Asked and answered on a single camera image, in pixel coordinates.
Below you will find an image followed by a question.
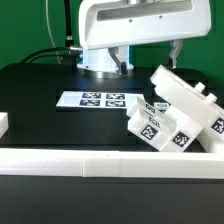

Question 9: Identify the black cable bundle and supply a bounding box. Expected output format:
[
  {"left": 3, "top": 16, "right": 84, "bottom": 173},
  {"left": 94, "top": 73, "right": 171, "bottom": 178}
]
[{"left": 20, "top": 0, "right": 84, "bottom": 65}]

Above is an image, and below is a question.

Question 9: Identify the white U-shaped obstacle fence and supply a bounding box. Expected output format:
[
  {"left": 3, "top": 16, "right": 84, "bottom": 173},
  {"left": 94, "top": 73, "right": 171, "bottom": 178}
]
[{"left": 0, "top": 111, "right": 224, "bottom": 179}]

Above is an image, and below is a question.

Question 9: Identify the white chair back frame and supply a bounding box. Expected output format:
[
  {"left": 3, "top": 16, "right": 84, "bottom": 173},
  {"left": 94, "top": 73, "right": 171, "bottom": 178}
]
[{"left": 151, "top": 65, "right": 224, "bottom": 141}]

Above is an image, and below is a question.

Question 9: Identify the thin white cable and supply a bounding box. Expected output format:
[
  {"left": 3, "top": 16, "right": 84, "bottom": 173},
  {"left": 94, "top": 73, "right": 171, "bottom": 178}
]
[{"left": 45, "top": 0, "right": 63, "bottom": 65}]

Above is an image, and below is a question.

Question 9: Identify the white tagged nut cube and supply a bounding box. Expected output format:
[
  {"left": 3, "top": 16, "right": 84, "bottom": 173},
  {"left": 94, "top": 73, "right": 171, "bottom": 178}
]
[{"left": 154, "top": 102, "right": 170, "bottom": 112}]

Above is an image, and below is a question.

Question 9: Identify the white base tag sheet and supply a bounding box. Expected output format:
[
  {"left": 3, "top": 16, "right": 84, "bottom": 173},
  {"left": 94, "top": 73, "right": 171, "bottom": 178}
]
[{"left": 56, "top": 91, "right": 144, "bottom": 109}]

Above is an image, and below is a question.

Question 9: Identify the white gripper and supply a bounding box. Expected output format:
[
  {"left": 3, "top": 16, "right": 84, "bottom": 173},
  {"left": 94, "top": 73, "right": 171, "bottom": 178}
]
[{"left": 79, "top": 0, "right": 211, "bottom": 75}]

